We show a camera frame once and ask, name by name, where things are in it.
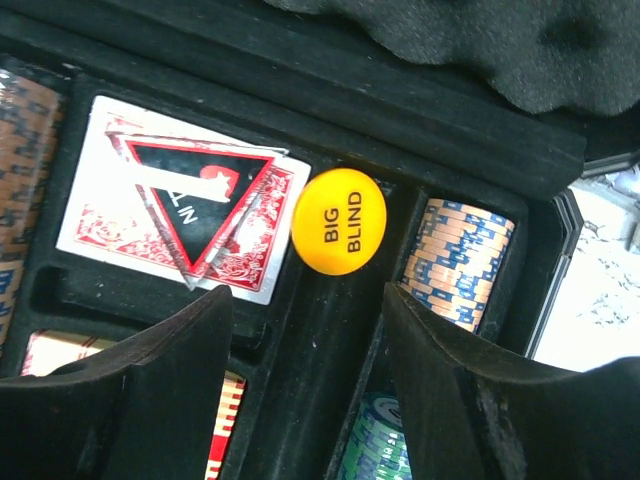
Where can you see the black poker set case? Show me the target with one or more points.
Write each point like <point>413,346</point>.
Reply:
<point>498,102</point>

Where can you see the red playing card deck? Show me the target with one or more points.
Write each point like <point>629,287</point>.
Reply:
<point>105,219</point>

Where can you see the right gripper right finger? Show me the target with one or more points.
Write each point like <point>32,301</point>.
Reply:
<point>473,410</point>

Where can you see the black red triangle button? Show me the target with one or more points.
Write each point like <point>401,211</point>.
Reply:
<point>195,191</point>

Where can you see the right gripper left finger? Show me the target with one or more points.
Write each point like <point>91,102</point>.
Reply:
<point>144,408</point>

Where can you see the orange blue chip stack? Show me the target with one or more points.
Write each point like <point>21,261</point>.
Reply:
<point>456,257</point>

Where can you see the yellow big blind button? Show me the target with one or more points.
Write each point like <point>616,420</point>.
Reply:
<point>339,221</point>

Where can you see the green chip stack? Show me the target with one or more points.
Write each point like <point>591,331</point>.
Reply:
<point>376,448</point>

